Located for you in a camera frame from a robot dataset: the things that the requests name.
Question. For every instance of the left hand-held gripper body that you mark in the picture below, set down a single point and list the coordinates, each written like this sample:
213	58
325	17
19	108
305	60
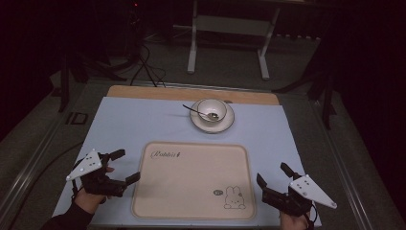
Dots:
95	182

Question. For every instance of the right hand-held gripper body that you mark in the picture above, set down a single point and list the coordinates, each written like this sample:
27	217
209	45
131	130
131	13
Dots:
306	191

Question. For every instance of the person's left hand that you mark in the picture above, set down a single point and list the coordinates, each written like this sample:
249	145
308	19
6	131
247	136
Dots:
86	200

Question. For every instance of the person's right hand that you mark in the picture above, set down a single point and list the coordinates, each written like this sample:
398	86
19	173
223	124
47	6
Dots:
295	223

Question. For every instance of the light blue table mat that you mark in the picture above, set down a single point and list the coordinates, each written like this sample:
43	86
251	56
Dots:
134	124

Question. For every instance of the dark floor box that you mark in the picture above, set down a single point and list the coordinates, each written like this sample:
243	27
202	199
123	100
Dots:
76	118

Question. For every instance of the beige rabbit print tray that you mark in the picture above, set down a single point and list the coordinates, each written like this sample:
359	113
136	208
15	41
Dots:
191	182

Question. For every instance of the white ceramic plate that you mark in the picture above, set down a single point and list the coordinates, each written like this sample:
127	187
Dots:
212	127

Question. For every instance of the black metal stand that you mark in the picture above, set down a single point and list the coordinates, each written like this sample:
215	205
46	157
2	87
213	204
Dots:
64	83
327	96

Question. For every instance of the white ceramic bowl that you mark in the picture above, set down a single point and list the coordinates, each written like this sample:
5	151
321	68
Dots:
220	107

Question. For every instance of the metal spoon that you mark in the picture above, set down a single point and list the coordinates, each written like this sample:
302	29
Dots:
195	110

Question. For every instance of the white metal stand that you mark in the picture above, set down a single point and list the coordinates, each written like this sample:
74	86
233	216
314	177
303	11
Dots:
191	57

